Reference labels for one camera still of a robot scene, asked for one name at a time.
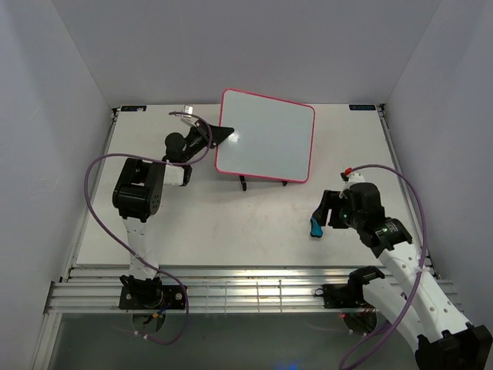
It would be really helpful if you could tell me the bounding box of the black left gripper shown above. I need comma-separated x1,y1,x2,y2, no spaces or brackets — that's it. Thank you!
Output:
183,119,235,163

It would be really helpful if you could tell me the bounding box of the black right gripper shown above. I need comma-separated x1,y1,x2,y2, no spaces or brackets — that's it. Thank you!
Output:
312,190,364,230

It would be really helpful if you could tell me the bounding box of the blue bone-shaped eraser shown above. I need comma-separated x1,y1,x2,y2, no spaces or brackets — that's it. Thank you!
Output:
310,217,324,239

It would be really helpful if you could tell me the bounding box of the pink-framed whiteboard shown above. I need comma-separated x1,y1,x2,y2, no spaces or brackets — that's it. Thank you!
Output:
215,89,316,183

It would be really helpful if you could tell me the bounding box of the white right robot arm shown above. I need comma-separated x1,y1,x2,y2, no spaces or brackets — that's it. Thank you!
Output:
324,182,492,369

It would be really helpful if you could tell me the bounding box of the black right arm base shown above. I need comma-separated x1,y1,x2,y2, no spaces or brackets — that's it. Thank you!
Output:
314,284,377,335

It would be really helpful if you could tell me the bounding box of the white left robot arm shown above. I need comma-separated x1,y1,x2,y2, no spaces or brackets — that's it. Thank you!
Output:
112,119,235,308

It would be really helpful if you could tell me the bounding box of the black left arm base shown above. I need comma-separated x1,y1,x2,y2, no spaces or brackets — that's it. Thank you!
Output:
119,275,186,311

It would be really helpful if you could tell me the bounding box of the black metal whiteboard stand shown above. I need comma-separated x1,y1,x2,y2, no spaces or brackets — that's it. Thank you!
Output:
238,175,288,192

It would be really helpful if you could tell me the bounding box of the right blue table label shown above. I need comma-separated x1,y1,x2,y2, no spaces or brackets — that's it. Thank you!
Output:
349,104,376,111

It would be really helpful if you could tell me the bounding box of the blue table label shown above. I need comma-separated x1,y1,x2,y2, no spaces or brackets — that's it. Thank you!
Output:
349,104,376,111
120,106,147,112

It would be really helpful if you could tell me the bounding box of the left blue table label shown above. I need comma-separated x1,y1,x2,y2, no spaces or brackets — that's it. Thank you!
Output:
120,106,147,112

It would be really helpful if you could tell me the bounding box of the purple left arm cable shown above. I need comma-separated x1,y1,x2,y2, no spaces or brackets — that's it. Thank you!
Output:
85,111,215,346

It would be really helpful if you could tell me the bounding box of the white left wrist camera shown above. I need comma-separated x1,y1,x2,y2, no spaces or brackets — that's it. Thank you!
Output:
179,104,197,127

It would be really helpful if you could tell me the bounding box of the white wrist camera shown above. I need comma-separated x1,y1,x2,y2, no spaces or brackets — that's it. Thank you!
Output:
340,167,366,191
179,104,197,127

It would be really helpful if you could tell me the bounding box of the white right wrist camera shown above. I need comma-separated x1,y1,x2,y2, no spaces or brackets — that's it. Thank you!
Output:
340,167,366,191

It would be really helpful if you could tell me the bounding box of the aluminium table edge rail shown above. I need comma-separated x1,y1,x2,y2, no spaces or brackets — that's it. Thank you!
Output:
44,265,463,314

